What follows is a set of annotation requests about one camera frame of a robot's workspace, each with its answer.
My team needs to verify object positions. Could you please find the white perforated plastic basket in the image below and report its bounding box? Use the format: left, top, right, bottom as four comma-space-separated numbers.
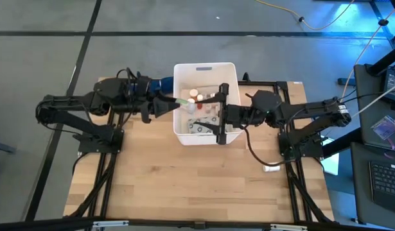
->
173, 62, 245, 146

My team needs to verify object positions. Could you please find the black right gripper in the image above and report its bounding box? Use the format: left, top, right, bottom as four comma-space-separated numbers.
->
193, 82, 249, 145

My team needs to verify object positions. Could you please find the black side desk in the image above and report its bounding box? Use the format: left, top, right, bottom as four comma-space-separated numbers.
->
350, 142, 395, 225
353, 63, 395, 151

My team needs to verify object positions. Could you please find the navy blue cloth bag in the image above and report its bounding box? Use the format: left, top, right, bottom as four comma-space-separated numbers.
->
150, 76, 175, 96

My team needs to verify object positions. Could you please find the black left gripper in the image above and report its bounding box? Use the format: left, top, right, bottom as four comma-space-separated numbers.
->
132, 76, 182, 124

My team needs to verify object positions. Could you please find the small clear plastic vial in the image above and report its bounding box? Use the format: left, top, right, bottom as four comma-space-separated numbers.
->
175, 98, 197, 115

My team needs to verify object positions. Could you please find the white cable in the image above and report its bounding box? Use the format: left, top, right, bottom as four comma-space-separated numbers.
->
353, 81, 395, 118

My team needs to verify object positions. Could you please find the black keyboard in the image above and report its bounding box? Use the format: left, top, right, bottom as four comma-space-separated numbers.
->
369, 160, 395, 214

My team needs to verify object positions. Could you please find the black crossbar with silver brackets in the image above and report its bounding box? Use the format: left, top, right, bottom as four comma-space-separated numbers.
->
0, 216, 395, 231

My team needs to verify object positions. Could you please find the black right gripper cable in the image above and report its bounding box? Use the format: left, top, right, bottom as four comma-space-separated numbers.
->
243, 126, 294, 167

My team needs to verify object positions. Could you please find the yellow floor cable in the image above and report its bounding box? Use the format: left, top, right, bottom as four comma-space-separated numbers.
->
254, 0, 355, 31

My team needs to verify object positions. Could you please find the black aluminium table frame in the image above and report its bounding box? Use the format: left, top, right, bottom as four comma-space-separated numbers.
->
64, 72, 335, 225

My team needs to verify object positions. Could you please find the yellow hanging cable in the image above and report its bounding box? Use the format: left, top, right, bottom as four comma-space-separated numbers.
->
341, 2, 395, 97

